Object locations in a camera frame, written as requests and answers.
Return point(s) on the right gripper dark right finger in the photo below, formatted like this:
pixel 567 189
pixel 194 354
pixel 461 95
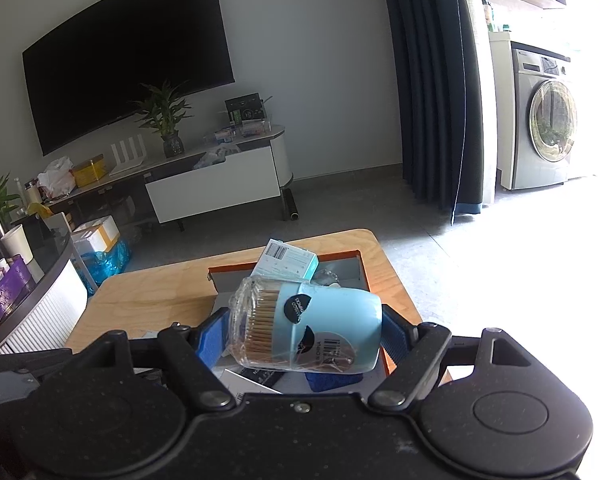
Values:
pixel 398 336

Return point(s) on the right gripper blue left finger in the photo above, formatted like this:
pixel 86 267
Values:
pixel 211 337

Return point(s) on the white power adapter box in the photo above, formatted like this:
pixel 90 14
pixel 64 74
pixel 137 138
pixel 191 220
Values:
pixel 247 380

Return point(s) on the blue toothpick jar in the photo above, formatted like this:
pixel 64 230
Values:
pixel 303 327

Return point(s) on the blue tissue pack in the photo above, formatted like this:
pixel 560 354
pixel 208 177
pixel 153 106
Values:
pixel 326 382

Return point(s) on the clear liquid refill bottle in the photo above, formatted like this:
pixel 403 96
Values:
pixel 325 277

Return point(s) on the teal adhesive bandage box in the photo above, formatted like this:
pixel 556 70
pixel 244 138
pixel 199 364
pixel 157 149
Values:
pixel 285 262

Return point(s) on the round white ribbed side table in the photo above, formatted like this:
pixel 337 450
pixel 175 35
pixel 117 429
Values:
pixel 50 306

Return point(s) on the orange white cardboard tray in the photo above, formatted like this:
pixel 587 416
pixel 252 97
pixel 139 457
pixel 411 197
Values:
pixel 351 273

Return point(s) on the purple gift box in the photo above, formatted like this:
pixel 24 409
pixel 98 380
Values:
pixel 15 283

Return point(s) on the blue plastic bag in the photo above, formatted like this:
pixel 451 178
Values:
pixel 103 265

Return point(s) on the black roll on floor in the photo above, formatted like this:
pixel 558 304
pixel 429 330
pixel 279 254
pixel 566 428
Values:
pixel 289 205

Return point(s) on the cardboard box on floor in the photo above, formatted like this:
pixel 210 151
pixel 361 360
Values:
pixel 98 235

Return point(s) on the white paper cup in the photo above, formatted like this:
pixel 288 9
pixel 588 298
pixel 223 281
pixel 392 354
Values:
pixel 15 243

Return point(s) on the white tv cabinet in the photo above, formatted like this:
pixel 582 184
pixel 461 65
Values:
pixel 176 189

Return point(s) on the yellow box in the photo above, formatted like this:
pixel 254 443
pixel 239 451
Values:
pixel 90 171

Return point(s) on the white plastic bag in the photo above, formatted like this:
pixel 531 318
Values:
pixel 57 179

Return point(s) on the potted plant in vase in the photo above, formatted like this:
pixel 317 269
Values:
pixel 161 109

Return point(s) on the black green display box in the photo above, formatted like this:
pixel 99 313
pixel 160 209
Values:
pixel 245 108

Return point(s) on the silver washing machine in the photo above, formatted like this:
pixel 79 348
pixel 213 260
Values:
pixel 537 115

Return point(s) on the black television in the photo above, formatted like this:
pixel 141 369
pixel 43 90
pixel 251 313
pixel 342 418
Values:
pixel 94 68

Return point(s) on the dark blue curtain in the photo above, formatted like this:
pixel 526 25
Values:
pixel 437 73

